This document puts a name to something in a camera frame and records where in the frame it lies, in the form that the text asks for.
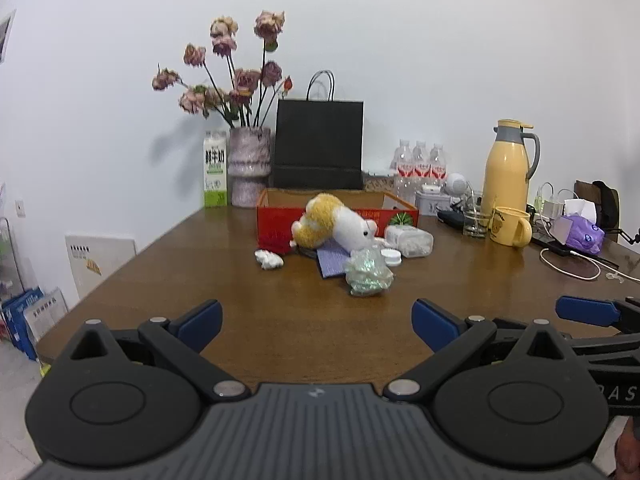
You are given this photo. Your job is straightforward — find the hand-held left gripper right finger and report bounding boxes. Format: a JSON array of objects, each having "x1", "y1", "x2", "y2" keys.
[{"x1": 382, "y1": 298, "x2": 581, "y2": 403}]

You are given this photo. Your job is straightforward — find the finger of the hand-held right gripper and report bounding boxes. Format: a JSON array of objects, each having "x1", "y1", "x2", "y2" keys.
[{"x1": 556, "y1": 296, "x2": 640, "y2": 333}]

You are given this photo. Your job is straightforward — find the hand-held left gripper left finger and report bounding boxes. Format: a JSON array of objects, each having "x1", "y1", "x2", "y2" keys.
[{"x1": 60, "y1": 299, "x2": 251, "y2": 403}]

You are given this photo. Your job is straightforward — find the shiny plastic bag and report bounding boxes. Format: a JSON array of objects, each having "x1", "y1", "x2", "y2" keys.
[{"x1": 344, "y1": 246, "x2": 395, "y2": 297}]

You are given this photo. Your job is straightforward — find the clear plastic swab container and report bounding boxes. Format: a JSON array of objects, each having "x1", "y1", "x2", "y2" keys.
[{"x1": 384, "y1": 225, "x2": 434, "y2": 259}]

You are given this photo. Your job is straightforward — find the white tissue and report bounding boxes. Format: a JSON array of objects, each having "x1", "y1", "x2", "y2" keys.
[
  {"x1": 254, "y1": 249, "x2": 284, "y2": 271},
  {"x1": 564, "y1": 198, "x2": 598, "y2": 223}
]

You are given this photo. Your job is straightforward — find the purple textured pad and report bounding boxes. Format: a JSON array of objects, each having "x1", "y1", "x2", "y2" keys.
[{"x1": 316, "y1": 239, "x2": 357, "y2": 279}]

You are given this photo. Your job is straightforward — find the red cardboard box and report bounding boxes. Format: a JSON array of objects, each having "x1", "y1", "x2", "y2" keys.
[{"x1": 256, "y1": 187, "x2": 420, "y2": 248}]

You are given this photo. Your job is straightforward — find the yellow and white plush toy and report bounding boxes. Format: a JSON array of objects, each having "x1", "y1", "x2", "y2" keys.
[{"x1": 291, "y1": 193, "x2": 379, "y2": 251}]

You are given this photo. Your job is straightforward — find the person's right forearm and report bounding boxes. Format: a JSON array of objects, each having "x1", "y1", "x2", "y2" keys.
[{"x1": 617, "y1": 417, "x2": 640, "y2": 480}]

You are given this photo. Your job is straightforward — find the wooden desk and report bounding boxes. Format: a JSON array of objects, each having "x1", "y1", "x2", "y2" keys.
[{"x1": 37, "y1": 199, "x2": 640, "y2": 391}]

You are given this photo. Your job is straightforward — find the black phone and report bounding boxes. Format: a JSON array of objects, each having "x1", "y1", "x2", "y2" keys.
[{"x1": 531, "y1": 232, "x2": 621, "y2": 268}]

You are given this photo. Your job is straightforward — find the purple tissue pack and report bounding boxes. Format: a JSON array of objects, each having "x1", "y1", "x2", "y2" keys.
[{"x1": 549, "y1": 214, "x2": 606, "y2": 255}]

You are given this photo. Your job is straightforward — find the black handheld device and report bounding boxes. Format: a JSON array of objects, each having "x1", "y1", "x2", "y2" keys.
[{"x1": 436, "y1": 208, "x2": 468, "y2": 228}]

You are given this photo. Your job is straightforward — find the clear glass cup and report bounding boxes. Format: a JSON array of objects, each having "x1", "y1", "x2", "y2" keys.
[{"x1": 462, "y1": 192, "x2": 493, "y2": 238}]

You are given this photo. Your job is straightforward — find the yellow mug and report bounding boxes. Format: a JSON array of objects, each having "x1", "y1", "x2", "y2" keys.
[{"x1": 489, "y1": 206, "x2": 533, "y2": 247}]

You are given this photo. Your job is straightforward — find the white flat box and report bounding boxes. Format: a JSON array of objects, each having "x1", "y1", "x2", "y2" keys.
[{"x1": 65, "y1": 234, "x2": 137, "y2": 301}]

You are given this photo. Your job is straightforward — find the brown and black bag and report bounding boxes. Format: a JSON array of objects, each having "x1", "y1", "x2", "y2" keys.
[{"x1": 574, "y1": 180, "x2": 621, "y2": 231}]

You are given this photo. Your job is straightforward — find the white tin box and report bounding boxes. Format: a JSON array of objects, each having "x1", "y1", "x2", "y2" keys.
[{"x1": 415, "y1": 185, "x2": 453, "y2": 217}]

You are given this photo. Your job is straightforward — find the white round gadget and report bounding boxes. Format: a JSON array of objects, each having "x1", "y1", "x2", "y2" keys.
[{"x1": 444, "y1": 172, "x2": 471, "y2": 197}]

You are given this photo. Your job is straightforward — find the clear snack container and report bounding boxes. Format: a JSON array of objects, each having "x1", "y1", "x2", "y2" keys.
[{"x1": 362, "y1": 170, "x2": 398, "y2": 192}]

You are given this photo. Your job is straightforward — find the white and green milk carton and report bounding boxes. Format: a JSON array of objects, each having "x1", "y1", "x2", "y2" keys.
[{"x1": 202, "y1": 130, "x2": 229, "y2": 208}]

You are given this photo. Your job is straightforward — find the yellow thermos jug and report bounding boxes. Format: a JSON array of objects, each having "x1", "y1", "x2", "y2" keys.
[{"x1": 480, "y1": 119, "x2": 542, "y2": 216}]

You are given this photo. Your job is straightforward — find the clear water bottle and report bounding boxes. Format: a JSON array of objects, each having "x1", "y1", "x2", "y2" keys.
[
  {"x1": 411, "y1": 141, "x2": 432, "y2": 191},
  {"x1": 428, "y1": 143, "x2": 447, "y2": 188},
  {"x1": 392, "y1": 140, "x2": 416, "y2": 203}
]

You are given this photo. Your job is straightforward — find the purple ceramic vase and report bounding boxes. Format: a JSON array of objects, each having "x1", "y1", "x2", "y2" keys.
[{"x1": 227, "y1": 126, "x2": 273, "y2": 207}]

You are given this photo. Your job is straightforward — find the blue boxes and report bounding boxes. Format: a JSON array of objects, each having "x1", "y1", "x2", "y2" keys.
[{"x1": 0, "y1": 287, "x2": 46, "y2": 361}]

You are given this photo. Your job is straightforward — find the black paper bag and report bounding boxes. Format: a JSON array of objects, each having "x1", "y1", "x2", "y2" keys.
[{"x1": 270, "y1": 70, "x2": 366, "y2": 191}]

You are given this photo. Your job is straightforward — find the dried flower bouquet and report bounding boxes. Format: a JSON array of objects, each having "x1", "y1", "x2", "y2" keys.
[{"x1": 151, "y1": 9, "x2": 293, "y2": 128}]

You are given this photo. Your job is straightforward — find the white cable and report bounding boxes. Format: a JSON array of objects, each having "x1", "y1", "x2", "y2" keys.
[{"x1": 539, "y1": 247, "x2": 602, "y2": 281}]

